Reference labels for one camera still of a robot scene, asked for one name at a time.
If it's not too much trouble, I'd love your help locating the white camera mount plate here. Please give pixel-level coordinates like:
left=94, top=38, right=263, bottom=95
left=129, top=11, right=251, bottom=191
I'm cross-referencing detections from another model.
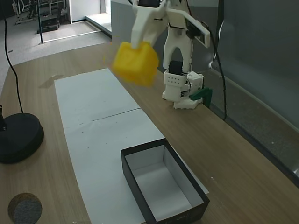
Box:
left=184, top=11, right=211, bottom=48

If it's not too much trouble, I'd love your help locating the black round stand base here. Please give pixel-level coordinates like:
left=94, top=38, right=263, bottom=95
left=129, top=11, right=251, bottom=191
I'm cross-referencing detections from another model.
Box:
left=0, top=105, right=44, bottom=164

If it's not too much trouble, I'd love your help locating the black metal pole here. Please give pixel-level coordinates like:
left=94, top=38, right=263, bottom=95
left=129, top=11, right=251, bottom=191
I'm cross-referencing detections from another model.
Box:
left=36, top=0, right=44, bottom=44

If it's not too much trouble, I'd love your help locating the yellow cube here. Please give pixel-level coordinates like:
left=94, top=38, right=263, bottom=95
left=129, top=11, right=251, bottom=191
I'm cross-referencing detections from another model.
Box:
left=111, top=41, right=160, bottom=88

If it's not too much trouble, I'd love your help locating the black stand cable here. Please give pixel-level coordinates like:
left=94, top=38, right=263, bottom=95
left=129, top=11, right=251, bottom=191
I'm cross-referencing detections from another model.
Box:
left=1, top=0, right=25, bottom=114

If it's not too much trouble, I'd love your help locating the black camera cable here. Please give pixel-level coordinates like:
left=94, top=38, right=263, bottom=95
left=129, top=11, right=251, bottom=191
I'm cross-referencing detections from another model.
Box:
left=201, top=0, right=228, bottom=121

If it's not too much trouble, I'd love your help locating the dark cardboard box white inside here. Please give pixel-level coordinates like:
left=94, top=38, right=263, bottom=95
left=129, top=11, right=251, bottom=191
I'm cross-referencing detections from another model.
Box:
left=120, top=138, right=210, bottom=223

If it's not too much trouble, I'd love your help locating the black equipment case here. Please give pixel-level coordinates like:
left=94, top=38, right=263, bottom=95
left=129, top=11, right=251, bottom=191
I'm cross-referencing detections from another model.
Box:
left=40, top=15, right=60, bottom=33

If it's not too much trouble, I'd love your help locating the green table clamp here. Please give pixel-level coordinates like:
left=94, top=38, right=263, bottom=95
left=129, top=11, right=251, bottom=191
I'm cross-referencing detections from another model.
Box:
left=189, top=87, right=214, bottom=109

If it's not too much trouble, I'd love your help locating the clear tape strip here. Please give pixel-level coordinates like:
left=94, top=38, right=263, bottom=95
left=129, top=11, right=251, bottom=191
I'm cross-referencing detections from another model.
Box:
left=38, top=74, right=64, bottom=90

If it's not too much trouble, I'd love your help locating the white paper sheet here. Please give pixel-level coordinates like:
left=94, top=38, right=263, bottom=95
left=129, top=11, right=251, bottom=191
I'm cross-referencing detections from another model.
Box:
left=54, top=68, right=142, bottom=129
left=63, top=108, right=210, bottom=224

